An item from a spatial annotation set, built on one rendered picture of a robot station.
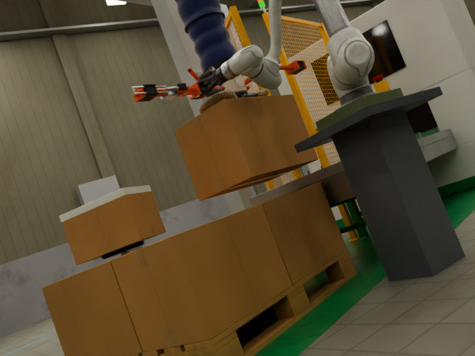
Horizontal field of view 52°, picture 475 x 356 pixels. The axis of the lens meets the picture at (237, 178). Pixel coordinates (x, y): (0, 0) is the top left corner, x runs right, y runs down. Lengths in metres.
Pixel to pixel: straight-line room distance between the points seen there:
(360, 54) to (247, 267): 0.99
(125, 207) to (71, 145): 7.71
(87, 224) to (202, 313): 2.13
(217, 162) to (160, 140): 9.52
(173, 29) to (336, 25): 2.38
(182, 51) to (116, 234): 1.64
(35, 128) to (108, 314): 9.23
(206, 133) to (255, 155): 0.28
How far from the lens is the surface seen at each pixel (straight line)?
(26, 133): 11.22
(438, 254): 2.30
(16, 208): 10.77
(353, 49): 2.10
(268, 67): 2.40
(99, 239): 3.80
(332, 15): 2.22
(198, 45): 2.76
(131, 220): 3.63
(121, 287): 2.12
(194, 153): 2.54
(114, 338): 2.27
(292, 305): 2.26
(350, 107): 2.21
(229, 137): 2.36
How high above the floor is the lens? 0.52
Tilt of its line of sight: 4 degrees up
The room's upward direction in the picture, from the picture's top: 21 degrees counter-clockwise
